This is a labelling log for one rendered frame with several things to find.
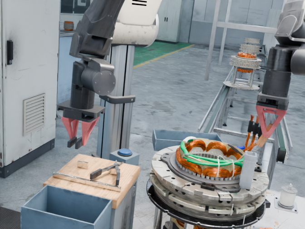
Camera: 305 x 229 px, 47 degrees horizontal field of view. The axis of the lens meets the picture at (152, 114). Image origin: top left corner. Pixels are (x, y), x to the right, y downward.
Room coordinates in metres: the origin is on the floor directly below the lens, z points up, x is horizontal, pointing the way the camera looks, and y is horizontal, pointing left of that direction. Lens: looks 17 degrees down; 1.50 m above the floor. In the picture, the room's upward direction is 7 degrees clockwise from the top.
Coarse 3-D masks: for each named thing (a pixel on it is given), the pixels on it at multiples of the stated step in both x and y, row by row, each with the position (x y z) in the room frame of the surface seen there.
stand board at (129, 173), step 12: (84, 156) 0.94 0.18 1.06; (72, 168) 0.86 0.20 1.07; (96, 168) 0.87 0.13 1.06; (120, 168) 0.89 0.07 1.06; (132, 168) 0.90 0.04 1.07; (48, 180) 0.78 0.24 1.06; (60, 180) 0.79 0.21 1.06; (96, 180) 0.81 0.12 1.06; (108, 180) 0.81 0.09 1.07; (120, 180) 0.82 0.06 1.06; (132, 180) 0.84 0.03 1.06; (84, 192) 0.74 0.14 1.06; (96, 192) 0.75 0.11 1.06; (108, 192) 0.75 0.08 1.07; (120, 192) 0.76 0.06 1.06
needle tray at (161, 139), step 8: (152, 136) 1.24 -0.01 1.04; (160, 136) 1.26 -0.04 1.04; (168, 136) 1.26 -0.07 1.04; (176, 136) 1.26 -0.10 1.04; (184, 136) 1.27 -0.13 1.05; (192, 136) 1.27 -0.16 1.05; (200, 136) 1.27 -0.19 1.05; (208, 136) 1.28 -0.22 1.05; (216, 136) 1.27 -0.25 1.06; (160, 144) 1.15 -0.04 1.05; (168, 144) 1.16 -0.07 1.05; (176, 144) 1.16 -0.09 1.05
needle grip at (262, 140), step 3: (270, 123) 0.80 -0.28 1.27; (267, 126) 0.79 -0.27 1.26; (270, 126) 0.79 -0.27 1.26; (267, 129) 0.79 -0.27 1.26; (261, 135) 0.80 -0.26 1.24; (261, 138) 0.79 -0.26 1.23; (264, 138) 0.79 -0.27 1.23; (267, 138) 0.79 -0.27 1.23; (258, 141) 0.79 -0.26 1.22; (261, 141) 0.79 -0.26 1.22; (264, 141) 0.79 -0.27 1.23; (258, 144) 0.79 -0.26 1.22; (261, 144) 0.79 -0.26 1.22
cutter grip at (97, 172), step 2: (96, 170) 0.80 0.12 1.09; (98, 170) 0.80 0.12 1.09; (100, 170) 0.81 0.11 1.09; (92, 172) 0.79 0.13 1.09; (94, 172) 0.79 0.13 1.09; (96, 172) 0.79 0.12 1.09; (98, 172) 0.80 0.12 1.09; (100, 172) 0.81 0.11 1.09; (90, 174) 0.78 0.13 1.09; (92, 174) 0.78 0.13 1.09; (94, 174) 0.79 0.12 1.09; (96, 174) 0.79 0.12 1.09; (98, 174) 0.80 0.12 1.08; (100, 174) 0.81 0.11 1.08; (90, 176) 0.78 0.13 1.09; (92, 176) 0.78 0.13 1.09; (94, 176) 0.79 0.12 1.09; (96, 176) 0.79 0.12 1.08; (90, 178) 0.78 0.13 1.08; (92, 178) 0.78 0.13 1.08; (94, 178) 0.79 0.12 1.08
